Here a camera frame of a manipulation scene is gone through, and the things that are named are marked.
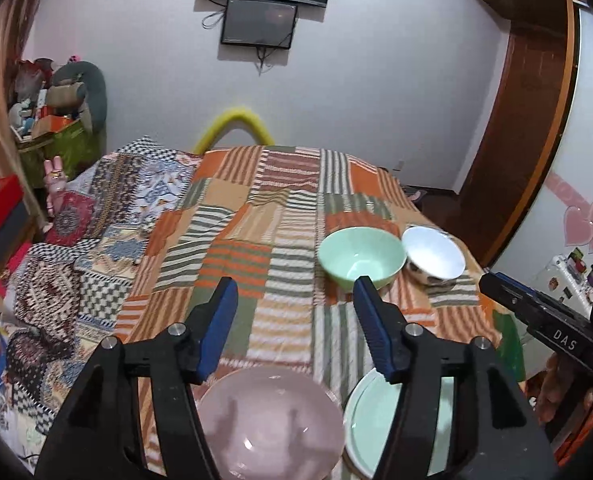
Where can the person's right hand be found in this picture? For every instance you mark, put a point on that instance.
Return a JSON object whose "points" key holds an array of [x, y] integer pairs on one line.
{"points": [[556, 390]]}

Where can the striped patchwork blanket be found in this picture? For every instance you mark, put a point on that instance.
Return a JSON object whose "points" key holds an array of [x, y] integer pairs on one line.
{"points": [[276, 260]]}

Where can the dark grey box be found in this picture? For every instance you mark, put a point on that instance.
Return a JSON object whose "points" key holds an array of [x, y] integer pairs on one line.
{"points": [[6, 237]]}

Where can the geometric patterned blanket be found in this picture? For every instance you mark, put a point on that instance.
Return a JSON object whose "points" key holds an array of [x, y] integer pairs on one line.
{"points": [[101, 220]]}

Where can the mint green bowl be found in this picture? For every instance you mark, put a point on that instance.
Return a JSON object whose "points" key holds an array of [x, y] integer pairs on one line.
{"points": [[356, 255]]}

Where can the wooden door frame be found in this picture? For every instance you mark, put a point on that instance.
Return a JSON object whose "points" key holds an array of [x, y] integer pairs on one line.
{"points": [[526, 110]]}

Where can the white bowl with black pattern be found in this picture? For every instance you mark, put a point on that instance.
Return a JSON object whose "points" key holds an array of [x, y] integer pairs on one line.
{"points": [[434, 252]]}

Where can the pink slipper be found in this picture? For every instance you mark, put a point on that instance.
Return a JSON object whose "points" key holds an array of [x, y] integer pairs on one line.
{"points": [[416, 194]]}

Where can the mint green plate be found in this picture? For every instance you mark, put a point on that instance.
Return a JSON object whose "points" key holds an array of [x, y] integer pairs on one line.
{"points": [[371, 425]]}

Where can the yellow foam tube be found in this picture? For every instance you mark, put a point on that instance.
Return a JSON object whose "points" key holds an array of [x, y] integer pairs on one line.
{"points": [[236, 112]]}

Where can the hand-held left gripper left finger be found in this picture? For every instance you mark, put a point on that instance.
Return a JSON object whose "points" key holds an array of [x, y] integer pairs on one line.
{"points": [[219, 320]]}

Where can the pink rabbit toy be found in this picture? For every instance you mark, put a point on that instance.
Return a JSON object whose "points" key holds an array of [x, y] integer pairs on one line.
{"points": [[56, 180]]}

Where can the grey plush toy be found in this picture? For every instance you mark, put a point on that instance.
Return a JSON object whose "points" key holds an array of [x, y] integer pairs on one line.
{"points": [[94, 90]]}

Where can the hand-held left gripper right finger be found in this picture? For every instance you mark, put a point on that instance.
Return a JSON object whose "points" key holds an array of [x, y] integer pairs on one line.
{"points": [[376, 330]]}

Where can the pile of bags and toys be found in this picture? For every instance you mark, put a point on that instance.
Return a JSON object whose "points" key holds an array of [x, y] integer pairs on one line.
{"points": [[31, 100]]}

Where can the cluster of fridge magnets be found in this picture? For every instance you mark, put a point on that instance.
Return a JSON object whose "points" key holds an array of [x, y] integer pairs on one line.
{"points": [[573, 275]]}

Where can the green cardboard box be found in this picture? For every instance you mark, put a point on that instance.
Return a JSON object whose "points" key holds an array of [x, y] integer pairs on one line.
{"points": [[71, 146]]}

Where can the small black wall monitor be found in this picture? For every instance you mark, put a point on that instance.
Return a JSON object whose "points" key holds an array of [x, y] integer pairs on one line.
{"points": [[259, 22]]}

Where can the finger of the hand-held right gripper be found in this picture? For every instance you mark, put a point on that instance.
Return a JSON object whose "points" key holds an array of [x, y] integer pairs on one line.
{"points": [[506, 300], [513, 282]]}

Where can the pink bow sticker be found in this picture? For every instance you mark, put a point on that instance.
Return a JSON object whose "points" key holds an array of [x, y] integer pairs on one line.
{"points": [[571, 190]]}

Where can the pink bowl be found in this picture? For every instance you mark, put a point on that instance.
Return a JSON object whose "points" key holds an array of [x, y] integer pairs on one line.
{"points": [[271, 410]]}

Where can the pink heart sticker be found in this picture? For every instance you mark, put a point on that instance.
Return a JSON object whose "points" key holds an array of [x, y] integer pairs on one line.
{"points": [[586, 225]]}

